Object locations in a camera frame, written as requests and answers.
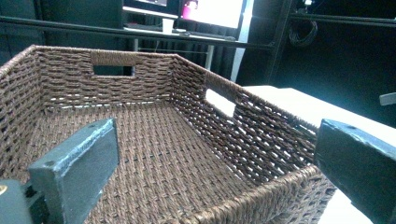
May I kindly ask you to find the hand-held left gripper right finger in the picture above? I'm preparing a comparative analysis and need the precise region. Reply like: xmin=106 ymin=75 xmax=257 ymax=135
xmin=313 ymin=118 xmax=396 ymax=224

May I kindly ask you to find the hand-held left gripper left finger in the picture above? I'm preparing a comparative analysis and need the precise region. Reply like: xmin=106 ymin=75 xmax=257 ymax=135
xmin=27 ymin=117 xmax=120 ymax=224

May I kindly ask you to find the brown woven basket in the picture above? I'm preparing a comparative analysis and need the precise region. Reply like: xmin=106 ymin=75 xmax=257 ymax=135
xmin=0 ymin=44 xmax=337 ymax=224

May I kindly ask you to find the black metal stand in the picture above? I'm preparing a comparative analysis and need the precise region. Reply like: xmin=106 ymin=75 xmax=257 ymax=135
xmin=264 ymin=0 xmax=396 ymax=85

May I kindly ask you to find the white paper cup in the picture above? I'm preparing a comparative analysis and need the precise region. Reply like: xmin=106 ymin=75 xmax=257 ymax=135
xmin=162 ymin=18 xmax=175 ymax=35

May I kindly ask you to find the white desk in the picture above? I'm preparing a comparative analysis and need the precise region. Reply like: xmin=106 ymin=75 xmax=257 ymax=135
xmin=122 ymin=26 xmax=241 ymax=71

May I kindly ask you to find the black keyboard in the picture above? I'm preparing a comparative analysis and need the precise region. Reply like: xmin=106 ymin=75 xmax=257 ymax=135
xmin=172 ymin=28 xmax=237 ymax=41

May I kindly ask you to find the computer monitor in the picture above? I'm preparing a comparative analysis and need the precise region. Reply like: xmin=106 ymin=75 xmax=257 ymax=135
xmin=178 ymin=0 xmax=255 ymax=41

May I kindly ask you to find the coiled black cable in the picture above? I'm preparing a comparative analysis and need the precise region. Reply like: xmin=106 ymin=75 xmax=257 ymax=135
xmin=288 ymin=20 xmax=318 ymax=48

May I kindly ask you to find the black metal rail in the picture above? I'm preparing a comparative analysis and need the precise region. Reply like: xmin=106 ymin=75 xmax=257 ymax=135
xmin=0 ymin=15 xmax=275 ymax=50

